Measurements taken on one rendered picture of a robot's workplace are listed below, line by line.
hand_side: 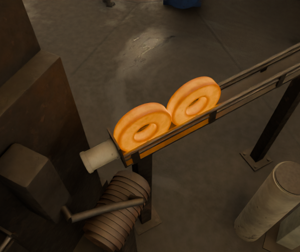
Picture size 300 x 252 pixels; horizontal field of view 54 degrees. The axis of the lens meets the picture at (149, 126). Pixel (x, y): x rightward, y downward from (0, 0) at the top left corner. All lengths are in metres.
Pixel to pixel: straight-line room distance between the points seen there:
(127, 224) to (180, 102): 0.37
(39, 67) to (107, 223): 0.44
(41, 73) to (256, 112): 1.35
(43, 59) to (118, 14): 1.72
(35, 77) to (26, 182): 0.23
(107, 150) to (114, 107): 1.00
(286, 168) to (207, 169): 0.60
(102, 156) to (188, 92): 0.27
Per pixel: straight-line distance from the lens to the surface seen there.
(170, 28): 2.27
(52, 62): 0.72
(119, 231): 0.85
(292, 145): 1.74
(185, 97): 0.73
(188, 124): 0.80
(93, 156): 0.74
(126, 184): 0.88
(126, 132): 0.71
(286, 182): 0.98
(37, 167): 0.64
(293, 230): 1.30
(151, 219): 1.39
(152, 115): 0.71
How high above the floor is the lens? 1.33
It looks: 55 degrees down
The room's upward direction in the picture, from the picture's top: straight up
